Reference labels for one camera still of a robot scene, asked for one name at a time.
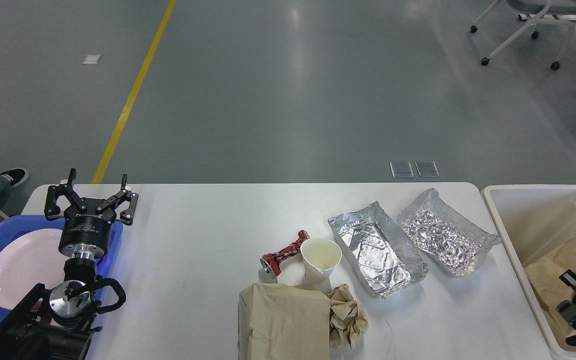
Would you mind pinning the beige plastic bin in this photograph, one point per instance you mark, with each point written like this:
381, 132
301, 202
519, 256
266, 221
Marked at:
533, 219

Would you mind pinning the white paper cup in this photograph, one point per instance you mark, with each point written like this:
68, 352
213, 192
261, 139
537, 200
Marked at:
320, 257

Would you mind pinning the black sneaker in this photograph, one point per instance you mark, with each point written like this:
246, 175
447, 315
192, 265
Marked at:
15, 176

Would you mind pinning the aluminium foil tray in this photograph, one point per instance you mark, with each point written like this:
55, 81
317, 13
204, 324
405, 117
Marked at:
379, 252

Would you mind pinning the clear floor plate left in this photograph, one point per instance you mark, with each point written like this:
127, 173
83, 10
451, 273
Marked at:
401, 170

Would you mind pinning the pink plate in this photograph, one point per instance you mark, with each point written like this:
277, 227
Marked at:
32, 258

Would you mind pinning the white floor tape patch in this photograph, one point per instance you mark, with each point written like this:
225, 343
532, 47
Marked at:
92, 59

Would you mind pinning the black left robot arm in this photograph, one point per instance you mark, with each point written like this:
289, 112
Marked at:
57, 323

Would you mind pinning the clear floor plate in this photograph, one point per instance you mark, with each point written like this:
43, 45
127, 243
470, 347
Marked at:
401, 170
427, 169

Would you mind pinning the crumpled brown paper ball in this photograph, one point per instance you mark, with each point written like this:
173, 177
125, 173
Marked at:
347, 318

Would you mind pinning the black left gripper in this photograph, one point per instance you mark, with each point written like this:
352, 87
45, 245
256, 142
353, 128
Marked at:
87, 232

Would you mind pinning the white office chair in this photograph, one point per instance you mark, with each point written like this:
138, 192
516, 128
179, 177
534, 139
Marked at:
547, 12

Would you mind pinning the large brown paper bag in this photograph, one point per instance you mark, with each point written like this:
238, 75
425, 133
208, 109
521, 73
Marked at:
283, 322

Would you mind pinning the clear floor plate right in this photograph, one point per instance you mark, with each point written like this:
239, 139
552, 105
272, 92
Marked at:
427, 169

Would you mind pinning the clear plastic wrap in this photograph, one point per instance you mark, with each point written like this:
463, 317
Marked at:
456, 244

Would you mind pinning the crushed red can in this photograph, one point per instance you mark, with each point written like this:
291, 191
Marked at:
271, 262

